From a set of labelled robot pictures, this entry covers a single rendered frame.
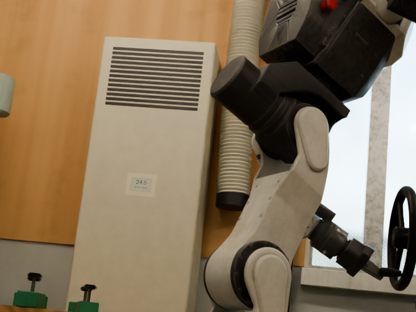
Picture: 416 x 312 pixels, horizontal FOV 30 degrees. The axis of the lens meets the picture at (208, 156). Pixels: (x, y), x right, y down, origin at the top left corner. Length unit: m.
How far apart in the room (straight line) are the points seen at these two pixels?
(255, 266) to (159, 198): 1.83
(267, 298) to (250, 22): 2.28
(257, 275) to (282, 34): 0.57
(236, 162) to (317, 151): 1.79
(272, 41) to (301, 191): 0.38
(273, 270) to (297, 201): 0.18
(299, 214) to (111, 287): 1.76
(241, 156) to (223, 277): 1.92
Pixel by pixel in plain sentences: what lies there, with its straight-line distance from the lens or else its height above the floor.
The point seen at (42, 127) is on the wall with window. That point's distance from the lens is 3.88.
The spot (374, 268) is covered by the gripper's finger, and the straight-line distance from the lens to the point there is 2.15.
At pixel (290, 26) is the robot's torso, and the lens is 1.81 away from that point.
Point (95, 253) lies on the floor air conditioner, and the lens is 3.38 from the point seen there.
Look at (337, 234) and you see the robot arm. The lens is 2.11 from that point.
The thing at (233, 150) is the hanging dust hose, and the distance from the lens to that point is 3.49.
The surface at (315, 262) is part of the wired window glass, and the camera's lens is 3.65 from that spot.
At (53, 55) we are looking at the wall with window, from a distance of 3.99.
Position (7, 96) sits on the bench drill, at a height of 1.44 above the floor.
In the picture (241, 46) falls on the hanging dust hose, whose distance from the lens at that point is 3.66.
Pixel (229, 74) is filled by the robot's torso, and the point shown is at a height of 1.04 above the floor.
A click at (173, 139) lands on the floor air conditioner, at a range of 3.42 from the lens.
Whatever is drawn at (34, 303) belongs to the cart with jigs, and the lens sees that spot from 2.59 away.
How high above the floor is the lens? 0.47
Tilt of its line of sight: 14 degrees up
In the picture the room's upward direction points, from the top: 6 degrees clockwise
